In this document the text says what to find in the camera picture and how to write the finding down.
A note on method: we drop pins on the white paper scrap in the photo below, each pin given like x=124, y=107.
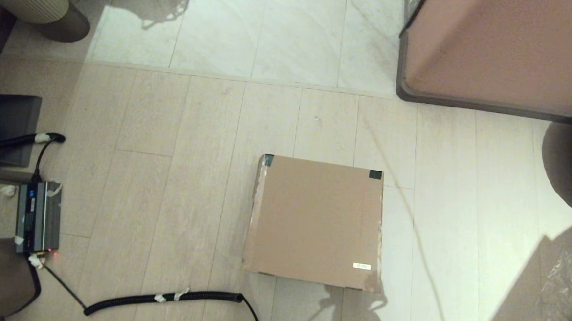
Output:
x=6, y=190

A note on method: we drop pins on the pink cabinet with grey base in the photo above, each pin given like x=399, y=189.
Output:
x=507, y=50

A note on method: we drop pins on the grey power supply box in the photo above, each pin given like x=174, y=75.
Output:
x=38, y=216

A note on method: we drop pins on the brown cardboard shoe box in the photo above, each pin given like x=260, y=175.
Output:
x=312, y=220

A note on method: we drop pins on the dark grey square block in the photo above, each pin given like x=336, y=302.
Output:
x=9, y=112

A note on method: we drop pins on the short black corrugated conduit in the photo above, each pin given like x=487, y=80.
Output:
x=8, y=142

